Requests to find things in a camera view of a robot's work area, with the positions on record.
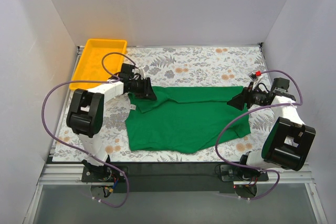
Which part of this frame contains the green t-shirt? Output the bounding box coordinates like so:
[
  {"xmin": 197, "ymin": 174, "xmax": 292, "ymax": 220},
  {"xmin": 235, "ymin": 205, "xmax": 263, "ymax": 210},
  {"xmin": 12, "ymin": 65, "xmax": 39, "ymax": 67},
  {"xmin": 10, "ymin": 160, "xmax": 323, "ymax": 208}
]
[{"xmin": 125, "ymin": 86, "xmax": 251, "ymax": 154}]

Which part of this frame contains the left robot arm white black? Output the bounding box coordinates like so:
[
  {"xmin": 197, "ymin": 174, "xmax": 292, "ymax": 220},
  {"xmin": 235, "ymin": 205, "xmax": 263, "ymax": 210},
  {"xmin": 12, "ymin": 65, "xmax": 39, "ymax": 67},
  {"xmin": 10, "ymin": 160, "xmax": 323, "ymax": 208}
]
[{"xmin": 66, "ymin": 63, "xmax": 156, "ymax": 182}]

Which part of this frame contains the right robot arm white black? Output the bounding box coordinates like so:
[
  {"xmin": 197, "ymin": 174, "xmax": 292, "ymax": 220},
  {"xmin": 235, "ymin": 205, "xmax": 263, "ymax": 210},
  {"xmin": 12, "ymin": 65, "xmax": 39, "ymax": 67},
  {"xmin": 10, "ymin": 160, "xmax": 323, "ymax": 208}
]
[{"xmin": 227, "ymin": 78, "xmax": 316, "ymax": 181}]

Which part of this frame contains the floral patterned table mat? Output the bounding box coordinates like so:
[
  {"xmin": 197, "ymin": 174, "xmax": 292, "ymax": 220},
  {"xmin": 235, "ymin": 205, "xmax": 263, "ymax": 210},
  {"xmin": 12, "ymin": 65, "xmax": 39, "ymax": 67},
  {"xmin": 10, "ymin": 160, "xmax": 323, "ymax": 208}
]
[{"xmin": 52, "ymin": 46, "xmax": 295, "ymax": 163}]

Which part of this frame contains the yellow plastic bin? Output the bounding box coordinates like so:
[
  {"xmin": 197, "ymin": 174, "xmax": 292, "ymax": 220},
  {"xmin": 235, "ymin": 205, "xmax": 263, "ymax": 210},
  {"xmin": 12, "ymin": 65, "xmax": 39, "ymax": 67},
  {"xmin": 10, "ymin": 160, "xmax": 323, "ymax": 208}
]
[{"xmin": 72, "ymin": 39, "xmax": 127, "ymax": 81}]

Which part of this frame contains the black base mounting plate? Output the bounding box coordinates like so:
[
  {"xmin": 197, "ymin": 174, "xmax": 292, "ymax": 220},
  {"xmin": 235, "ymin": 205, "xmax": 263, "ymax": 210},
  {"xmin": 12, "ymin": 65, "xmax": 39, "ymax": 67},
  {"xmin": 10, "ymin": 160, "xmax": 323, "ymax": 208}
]
[{"xmin": 81, "ymin": 162, "xmax": 268, "ymax": 194}]

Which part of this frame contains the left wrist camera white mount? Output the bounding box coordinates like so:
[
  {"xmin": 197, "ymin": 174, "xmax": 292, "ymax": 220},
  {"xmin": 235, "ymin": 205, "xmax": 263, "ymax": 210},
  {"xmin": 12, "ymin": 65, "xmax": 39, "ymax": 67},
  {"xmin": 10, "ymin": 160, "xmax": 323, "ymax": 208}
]
[{"xmin": 135, "ymin": 65, "xmax": 149, "ymax": 79}]

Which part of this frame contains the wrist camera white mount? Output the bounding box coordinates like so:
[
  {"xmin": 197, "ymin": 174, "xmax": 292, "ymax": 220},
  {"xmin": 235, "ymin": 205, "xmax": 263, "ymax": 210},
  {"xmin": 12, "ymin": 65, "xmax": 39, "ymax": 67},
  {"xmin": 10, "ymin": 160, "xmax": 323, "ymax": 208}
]
[
  {"xmin": 248, "ymin": 71, "xmax": 262, "ymax": 88},
  {"xmin": 135, "ymin": 65, "xmax": 149, "ymax": 79}
]

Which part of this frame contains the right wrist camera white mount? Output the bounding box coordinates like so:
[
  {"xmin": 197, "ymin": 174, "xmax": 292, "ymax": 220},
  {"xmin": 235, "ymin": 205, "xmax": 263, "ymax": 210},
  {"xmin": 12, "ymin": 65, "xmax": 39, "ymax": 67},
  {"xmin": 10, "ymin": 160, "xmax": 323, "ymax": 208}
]
[{"xmin": 248, "ymin": 71, "xmax": 262, "ymax": 88}]

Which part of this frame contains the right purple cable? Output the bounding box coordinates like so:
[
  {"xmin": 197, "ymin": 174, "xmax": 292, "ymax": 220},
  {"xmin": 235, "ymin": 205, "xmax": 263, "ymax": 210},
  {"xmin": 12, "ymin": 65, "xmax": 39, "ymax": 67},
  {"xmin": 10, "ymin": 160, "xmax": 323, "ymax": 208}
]
[{"xmin": 215, "ymin": 69, "xmax": 304, "ymax": 200}]

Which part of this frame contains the aluminium frame rail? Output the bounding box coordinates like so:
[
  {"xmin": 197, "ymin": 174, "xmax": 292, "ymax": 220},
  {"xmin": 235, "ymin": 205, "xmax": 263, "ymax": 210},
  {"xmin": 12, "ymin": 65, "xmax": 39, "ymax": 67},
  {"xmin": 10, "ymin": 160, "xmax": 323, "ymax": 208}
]
[{"xmin": 38, "ymin": 163, "xmax": 87, "ymax": 186}]

